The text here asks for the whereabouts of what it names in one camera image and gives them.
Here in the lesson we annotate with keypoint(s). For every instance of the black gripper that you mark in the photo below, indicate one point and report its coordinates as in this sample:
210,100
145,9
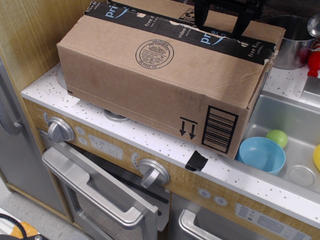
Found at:
245,10

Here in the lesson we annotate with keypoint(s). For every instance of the large brown cardboard box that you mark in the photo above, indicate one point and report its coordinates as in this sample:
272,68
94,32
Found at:
144,60

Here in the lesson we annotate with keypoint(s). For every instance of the silver metal pot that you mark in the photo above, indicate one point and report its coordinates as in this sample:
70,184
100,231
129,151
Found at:
296,44

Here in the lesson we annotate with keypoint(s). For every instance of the silver ladle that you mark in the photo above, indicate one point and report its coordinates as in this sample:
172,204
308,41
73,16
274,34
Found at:
313,26

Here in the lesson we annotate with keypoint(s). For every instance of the red toy bottle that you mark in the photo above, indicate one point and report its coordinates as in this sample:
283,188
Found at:
314,61

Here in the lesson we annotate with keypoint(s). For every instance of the silver faucet base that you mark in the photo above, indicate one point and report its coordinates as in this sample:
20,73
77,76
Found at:
311,90

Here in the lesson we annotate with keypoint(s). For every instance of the silver toy sink basin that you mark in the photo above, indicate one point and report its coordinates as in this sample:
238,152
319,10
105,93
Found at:
296,127

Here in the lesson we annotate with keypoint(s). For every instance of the green plastic ball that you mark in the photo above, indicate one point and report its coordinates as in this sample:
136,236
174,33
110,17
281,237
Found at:
278,136

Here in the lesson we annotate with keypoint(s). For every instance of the light blue plastic bowl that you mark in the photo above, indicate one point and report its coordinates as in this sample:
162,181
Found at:
263,154

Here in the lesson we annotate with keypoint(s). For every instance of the black tape piece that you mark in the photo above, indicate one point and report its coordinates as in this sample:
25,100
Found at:
196,162

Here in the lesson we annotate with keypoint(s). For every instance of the silver stove burner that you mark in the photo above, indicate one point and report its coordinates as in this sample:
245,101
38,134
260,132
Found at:
114,117

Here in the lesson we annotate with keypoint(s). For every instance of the yellow plastic toy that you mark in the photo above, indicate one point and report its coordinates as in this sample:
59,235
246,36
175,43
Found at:
316,157

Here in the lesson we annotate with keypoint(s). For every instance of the right silver stove knob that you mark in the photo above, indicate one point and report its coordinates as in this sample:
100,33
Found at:
152,173

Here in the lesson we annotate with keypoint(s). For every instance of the silver stove knob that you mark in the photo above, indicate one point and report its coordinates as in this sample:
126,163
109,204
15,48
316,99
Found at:
59,130
152,173

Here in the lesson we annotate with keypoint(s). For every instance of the toy oven clock display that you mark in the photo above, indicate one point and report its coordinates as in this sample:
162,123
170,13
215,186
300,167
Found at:
106,147

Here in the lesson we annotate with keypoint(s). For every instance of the left silver stove knob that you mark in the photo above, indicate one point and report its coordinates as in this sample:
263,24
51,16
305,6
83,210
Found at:
59,130

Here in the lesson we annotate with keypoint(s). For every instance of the silver toy dishwasher door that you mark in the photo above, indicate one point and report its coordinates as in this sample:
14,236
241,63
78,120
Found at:
190,221

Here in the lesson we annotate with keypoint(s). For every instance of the silver toy oven door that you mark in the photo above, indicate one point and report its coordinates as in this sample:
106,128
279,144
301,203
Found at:
100,204

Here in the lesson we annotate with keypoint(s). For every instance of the grey toy fridge door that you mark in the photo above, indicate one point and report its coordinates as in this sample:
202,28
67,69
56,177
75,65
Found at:
21,165

